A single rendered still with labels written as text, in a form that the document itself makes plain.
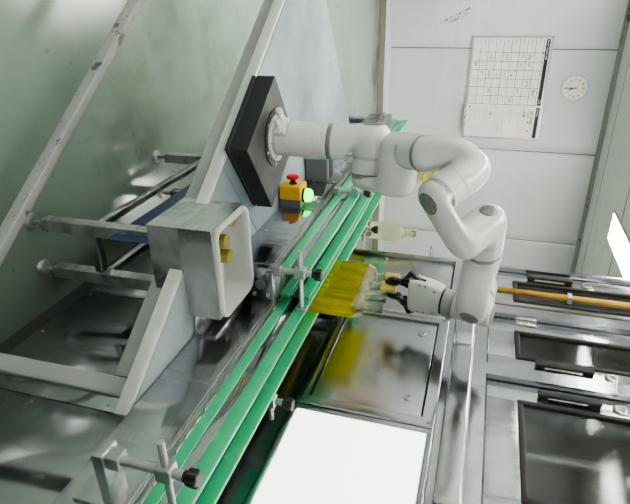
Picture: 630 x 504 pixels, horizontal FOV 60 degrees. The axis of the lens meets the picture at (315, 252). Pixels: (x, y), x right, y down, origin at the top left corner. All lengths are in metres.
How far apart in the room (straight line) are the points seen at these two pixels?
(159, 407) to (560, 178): 6.77
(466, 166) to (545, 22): 5.97
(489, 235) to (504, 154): 6.18
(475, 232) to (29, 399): 1.18
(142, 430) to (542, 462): 0.86
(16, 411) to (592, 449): 1.39
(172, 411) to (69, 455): 0.36
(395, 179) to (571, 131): 6.12
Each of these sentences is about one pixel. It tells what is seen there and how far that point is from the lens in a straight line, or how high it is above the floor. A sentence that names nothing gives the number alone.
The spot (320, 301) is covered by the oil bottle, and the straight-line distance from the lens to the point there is 1.51.
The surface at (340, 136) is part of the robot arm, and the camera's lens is 1.42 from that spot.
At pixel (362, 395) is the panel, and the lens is 1.41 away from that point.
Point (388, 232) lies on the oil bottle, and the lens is 2.19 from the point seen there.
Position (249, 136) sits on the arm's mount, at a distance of 1.38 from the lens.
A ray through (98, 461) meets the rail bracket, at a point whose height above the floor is 0.85.
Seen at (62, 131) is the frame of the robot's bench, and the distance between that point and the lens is 1.77.
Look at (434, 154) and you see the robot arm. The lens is 1.24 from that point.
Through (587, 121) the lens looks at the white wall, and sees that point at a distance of 7.36.
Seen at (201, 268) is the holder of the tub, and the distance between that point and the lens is 1.22.
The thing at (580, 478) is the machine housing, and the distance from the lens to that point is 1.40.
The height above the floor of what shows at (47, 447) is 0.47.
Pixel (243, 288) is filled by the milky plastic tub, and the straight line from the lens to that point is 1.36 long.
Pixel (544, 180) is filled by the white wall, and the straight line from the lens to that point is 7.51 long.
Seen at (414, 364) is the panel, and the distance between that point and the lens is 1.52.
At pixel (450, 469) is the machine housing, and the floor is 1.36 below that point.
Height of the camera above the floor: 1.35
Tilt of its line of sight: 16 degrees down
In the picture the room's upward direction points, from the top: 97 degrees clockwise
